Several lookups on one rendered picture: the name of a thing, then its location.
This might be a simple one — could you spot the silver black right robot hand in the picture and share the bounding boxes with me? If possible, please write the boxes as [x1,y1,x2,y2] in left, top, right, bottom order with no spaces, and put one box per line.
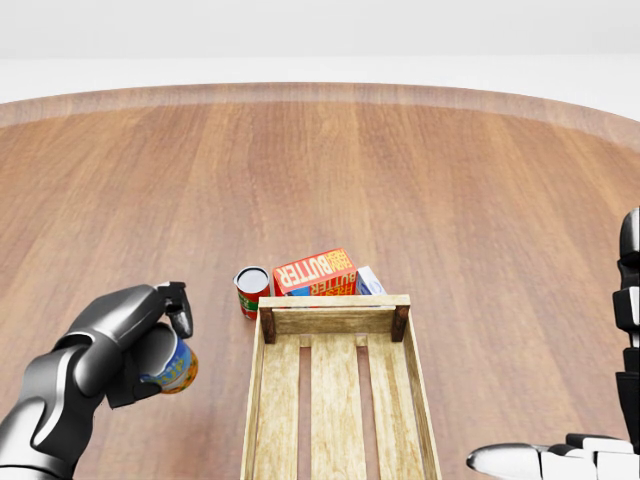
[466,207,640,480]

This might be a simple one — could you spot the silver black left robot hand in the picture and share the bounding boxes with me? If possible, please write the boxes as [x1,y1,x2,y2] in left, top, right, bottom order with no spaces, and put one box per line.
[52,281,195,410]

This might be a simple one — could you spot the blue and orange soup tin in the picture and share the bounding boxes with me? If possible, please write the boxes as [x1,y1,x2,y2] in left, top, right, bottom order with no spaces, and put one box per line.
[138,322,200,395]

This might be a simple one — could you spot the wooden slat tray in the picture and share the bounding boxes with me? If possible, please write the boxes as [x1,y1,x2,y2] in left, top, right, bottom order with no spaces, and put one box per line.
[239,294,443,480]

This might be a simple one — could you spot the red and green tin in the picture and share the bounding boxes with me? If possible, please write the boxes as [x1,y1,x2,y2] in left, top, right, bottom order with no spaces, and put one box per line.
[232,265,272,321]

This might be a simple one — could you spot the red butter box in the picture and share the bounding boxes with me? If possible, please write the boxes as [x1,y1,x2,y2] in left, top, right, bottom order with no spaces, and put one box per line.
[272,248,358,297]

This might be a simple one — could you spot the white and blue box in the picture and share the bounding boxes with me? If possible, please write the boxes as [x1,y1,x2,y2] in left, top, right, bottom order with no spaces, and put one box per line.
[355,265,388,297]

